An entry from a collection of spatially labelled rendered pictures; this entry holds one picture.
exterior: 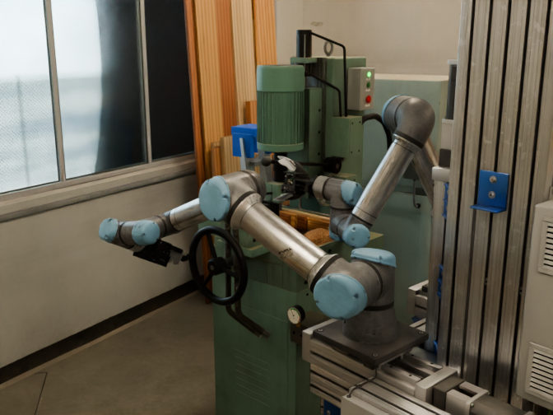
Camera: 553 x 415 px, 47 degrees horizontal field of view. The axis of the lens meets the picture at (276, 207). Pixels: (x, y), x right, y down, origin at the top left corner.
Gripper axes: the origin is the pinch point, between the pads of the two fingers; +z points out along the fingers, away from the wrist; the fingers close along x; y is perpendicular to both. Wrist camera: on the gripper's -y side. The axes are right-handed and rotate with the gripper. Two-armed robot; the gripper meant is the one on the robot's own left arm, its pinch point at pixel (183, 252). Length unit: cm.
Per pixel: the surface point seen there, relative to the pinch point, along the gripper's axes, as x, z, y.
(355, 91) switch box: 26, 31, -80
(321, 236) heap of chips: 39.1, 21.5, -20.4
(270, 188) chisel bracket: 9.9, 21.1, -33.7
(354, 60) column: 22, 29, -92
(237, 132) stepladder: -61, 64, -68
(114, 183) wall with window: -120, 48, -26
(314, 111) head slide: 18, 22, -66
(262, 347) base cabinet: 16.4, 40.2, 23.4
